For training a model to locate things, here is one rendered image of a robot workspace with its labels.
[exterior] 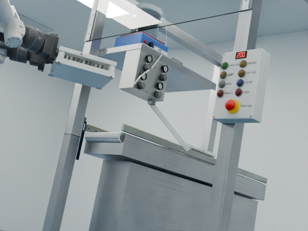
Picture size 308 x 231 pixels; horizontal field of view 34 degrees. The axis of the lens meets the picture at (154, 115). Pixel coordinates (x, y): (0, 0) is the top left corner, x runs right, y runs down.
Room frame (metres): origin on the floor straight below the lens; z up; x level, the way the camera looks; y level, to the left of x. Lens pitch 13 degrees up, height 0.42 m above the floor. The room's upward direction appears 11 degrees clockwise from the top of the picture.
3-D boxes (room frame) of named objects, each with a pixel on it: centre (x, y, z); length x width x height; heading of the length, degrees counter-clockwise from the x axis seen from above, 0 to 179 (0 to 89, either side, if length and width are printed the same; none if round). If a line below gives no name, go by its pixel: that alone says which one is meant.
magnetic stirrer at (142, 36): (2.47, 0.13, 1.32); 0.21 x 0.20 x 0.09; 45
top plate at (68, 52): (2.07, 0.34, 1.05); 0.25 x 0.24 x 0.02; 17
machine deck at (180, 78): (2.64, 0.04, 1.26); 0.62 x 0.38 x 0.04; 135
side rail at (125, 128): (2.79, -0.33, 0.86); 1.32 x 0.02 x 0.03; 135
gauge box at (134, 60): (2.40, 0.08, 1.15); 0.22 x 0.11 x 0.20; 135
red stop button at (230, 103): (1.72, -0.27, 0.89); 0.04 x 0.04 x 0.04; 45
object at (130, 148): (2.90, -0.24, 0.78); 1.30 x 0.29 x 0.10; 135
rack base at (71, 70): (2.07, 0.34, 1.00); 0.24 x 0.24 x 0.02; 17
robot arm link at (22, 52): (2.08, 0.57, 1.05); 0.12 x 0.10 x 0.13; 99
